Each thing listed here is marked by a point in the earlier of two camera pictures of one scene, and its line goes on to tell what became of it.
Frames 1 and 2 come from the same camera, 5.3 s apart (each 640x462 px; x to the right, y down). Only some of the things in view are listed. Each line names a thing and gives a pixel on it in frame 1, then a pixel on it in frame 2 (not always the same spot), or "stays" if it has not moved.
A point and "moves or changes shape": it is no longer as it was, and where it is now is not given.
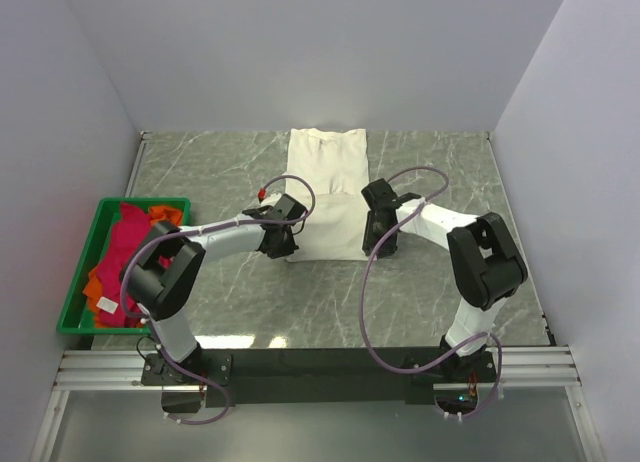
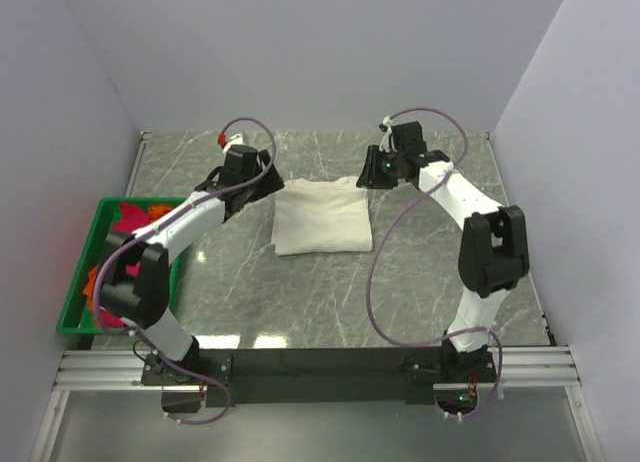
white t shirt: x=327 y=172 moves or changes shape
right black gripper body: x=373 y=234 → x=383 y=170
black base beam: x=245 y=377 stays
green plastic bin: x=76 y=315 stays
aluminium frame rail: x=526 y=368 stays
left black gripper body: x=287 y=246 → x=264 y=186
